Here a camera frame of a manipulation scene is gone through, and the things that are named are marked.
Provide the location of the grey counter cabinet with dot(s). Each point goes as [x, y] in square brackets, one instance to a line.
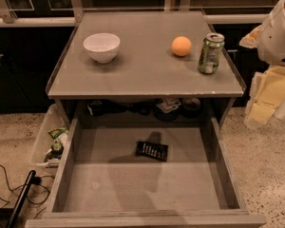
[145, 66]

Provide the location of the grey open top drawer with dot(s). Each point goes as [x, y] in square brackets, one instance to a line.
[101, 183]

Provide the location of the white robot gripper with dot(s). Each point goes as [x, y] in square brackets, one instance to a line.
[276, 40]

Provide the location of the dark clutter inside cabinet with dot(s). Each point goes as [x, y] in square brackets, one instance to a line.
[165, 110]

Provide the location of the white ceramic bowl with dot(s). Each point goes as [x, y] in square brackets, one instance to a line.
[102, 47]

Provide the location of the orange fruit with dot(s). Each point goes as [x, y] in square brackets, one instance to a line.
[181, 46]

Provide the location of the green snack bag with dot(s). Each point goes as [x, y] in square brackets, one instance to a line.
[55, 133]

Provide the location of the black rxbar chocolate wrapper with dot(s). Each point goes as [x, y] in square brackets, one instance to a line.
[152, 150]

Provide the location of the green soda can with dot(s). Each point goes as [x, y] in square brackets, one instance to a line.
[212, 46]

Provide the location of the black bar on floor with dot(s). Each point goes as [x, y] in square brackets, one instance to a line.
[21, 199]

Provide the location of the white rail behind counter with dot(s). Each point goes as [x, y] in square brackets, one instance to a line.
[70, 21]

